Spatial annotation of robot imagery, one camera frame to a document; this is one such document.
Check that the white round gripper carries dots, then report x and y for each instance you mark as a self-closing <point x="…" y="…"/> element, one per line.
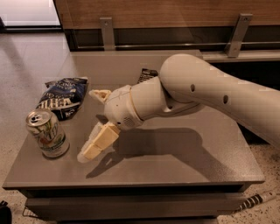
<point x="119" y="107"/>

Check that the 7up soda can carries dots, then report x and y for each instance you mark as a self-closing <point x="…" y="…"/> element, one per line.
<point x="44" y="125"/>

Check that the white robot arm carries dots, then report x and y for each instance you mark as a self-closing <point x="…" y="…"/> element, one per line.
<point x="184" y="85"/>

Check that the blue chip bag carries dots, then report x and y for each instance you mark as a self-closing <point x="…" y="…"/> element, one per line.
<point x="64" y="97"/>

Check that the black snack bar wrapper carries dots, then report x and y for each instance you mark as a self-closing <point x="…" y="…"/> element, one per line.
<point x="147" y="74"/>

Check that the grey table drawer unit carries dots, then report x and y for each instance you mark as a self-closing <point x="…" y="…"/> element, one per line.
<point x="151" y="203"/>

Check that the black object floor corner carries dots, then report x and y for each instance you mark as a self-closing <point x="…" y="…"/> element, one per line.
<point x="5" y="213"/>

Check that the left metal bracket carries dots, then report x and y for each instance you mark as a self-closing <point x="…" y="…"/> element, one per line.
<point x="107" y="32"/>

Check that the metal bracket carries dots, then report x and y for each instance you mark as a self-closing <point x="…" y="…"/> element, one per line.
<point x="234" y="45"/>
<point x="107" y="32"/>

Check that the wooden wall panel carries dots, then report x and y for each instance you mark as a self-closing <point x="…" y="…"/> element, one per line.
<point x="86" y="14"/>

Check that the right metal bracket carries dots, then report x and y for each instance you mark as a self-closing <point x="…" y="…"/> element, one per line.
<point x="234" y="45"/>

